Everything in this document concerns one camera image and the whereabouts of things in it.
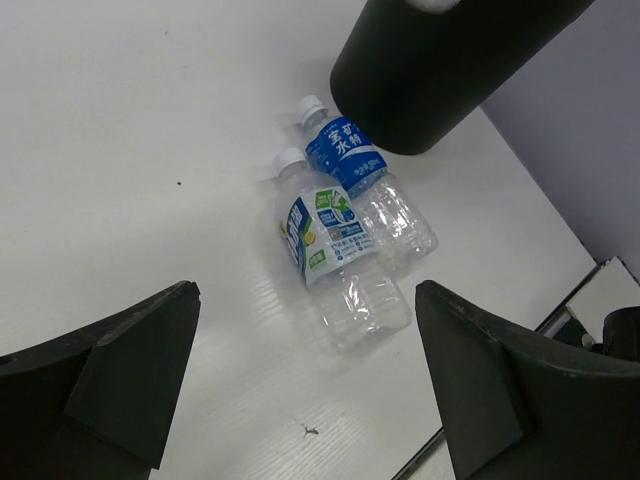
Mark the black cylindrical bin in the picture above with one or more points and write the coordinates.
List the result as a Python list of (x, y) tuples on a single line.
[(410, 71)]

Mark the blue label bottle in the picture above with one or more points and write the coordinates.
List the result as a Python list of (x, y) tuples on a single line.
[(335, 145)]

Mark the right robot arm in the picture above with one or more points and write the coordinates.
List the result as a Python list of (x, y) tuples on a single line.
[(620, 335)]

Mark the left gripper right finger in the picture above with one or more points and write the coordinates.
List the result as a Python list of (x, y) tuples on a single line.
[(516, 404)]

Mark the green white label bottle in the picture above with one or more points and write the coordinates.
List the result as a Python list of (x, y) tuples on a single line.
[(359, 301)]

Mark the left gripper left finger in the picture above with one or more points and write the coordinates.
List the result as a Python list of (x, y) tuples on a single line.
[(98, 402)]

